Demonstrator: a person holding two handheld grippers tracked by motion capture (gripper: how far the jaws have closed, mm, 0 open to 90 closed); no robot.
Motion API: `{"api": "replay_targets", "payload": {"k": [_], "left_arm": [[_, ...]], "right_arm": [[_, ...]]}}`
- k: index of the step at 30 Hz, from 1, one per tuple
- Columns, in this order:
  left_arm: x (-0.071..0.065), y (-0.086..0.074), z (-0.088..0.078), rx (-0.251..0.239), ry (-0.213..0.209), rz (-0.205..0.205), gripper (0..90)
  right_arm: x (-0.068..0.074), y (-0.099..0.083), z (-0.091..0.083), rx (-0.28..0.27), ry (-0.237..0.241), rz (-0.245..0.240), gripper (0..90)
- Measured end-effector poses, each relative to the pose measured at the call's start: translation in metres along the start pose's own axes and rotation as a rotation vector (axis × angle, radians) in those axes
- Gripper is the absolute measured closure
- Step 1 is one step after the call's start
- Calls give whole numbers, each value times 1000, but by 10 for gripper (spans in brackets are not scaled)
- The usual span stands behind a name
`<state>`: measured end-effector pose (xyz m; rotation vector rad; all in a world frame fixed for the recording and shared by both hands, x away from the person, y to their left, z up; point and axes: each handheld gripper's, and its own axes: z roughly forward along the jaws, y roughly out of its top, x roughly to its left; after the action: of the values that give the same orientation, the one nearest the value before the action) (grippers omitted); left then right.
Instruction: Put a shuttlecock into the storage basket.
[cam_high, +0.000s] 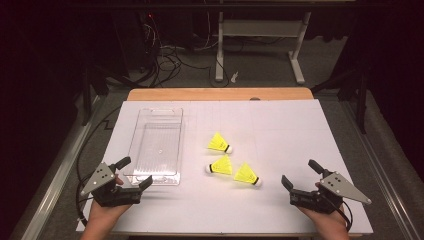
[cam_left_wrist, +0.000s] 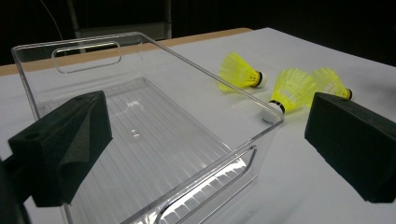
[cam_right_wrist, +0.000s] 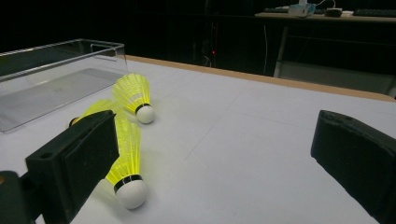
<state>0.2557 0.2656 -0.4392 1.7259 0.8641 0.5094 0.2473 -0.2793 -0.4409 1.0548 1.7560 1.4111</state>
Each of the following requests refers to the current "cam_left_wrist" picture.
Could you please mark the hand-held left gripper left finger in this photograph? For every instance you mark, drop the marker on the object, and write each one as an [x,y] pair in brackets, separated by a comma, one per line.
[62,149]

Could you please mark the yellow shuttlecock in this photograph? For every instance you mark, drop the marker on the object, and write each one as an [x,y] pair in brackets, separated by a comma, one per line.
[238,73]
[330,81]
[291,88]

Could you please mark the clear plastic bin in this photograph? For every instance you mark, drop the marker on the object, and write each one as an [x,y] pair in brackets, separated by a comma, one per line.
[174,149]

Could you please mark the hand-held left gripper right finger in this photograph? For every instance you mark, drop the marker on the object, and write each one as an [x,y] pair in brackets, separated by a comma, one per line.
[355,146]

